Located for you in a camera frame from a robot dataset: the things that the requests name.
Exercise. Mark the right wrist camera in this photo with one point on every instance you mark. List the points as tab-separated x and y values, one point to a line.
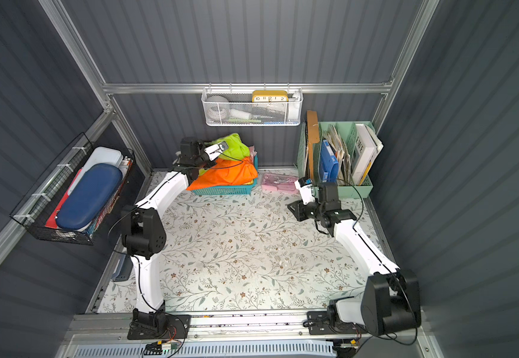
305	187

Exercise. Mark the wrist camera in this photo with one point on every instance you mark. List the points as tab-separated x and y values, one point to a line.
216	150
305	187

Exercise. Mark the brown cardboard board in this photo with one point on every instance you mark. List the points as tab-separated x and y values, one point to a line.
312	139

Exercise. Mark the blue folder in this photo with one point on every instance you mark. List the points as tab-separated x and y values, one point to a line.
328	164

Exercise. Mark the white book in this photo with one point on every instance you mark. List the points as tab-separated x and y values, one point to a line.
367	148

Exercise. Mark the floral table mat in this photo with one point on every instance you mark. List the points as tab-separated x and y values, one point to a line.
248	252

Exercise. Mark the black wire side basket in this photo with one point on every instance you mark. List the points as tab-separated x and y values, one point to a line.
35	207

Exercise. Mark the pink pouch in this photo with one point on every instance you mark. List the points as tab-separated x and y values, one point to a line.
272	182

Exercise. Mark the white wire wall basket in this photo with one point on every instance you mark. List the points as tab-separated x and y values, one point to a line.
244	112

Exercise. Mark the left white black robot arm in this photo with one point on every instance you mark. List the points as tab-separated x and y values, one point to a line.
143	235

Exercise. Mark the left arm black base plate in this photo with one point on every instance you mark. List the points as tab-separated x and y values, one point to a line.
158	326

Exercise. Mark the orange garment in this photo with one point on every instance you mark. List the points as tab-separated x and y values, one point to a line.
207	179

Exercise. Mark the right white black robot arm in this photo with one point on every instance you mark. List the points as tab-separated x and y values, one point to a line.
390	302

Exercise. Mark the red folder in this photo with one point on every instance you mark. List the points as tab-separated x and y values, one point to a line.
52	220

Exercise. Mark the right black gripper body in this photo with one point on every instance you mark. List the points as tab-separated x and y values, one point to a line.
299	209

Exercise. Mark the yellow clock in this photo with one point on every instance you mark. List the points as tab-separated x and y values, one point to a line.
269	96

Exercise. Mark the white tape roll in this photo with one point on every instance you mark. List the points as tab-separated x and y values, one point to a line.
217	108

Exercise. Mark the teal plastic laundry basket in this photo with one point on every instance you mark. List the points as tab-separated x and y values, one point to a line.
229	190

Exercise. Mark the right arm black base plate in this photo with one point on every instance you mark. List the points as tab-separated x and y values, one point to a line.
321	323

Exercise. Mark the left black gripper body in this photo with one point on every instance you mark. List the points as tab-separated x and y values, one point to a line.
199	158

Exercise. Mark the lime green shorts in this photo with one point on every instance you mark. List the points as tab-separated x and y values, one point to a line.
238	152

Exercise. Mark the white tray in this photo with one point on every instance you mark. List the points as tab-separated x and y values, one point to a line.
99	155

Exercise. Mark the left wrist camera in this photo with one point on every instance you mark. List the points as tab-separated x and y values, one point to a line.
216	150

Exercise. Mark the navy blue case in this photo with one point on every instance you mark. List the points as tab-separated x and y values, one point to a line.
89	197

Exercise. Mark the grey blue clip object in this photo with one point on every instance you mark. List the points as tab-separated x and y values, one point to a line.
123	269

